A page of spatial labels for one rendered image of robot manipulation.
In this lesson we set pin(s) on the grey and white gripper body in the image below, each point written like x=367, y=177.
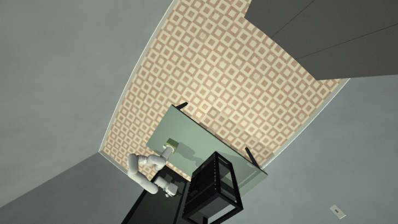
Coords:
x=171, y=189

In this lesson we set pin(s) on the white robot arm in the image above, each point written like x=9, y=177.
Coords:
x=159, y=162

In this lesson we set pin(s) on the black open-frame rack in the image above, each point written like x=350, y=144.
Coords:
x=208, y=194

